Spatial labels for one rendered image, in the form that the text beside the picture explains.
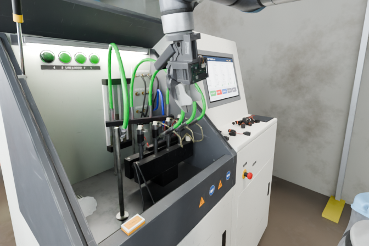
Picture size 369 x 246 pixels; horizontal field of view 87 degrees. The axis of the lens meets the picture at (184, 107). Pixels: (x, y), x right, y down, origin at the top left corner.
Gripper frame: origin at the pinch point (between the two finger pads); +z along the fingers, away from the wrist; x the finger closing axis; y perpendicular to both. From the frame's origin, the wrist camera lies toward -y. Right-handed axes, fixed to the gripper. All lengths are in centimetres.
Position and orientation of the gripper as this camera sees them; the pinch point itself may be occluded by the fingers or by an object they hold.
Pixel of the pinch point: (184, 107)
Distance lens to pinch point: 56.3
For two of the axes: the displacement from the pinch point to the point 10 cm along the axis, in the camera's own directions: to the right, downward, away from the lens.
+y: 6.9, 1.9, -7.0
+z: 1.3, 9.2, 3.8
